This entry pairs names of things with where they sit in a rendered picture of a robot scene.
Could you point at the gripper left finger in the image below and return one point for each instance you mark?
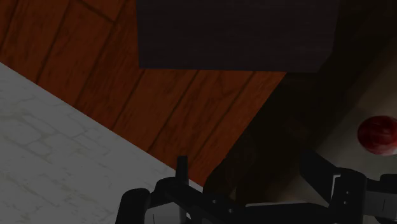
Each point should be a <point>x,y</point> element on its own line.
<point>173,189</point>

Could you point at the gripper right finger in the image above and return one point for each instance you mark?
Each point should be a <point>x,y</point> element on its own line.
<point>349,192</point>

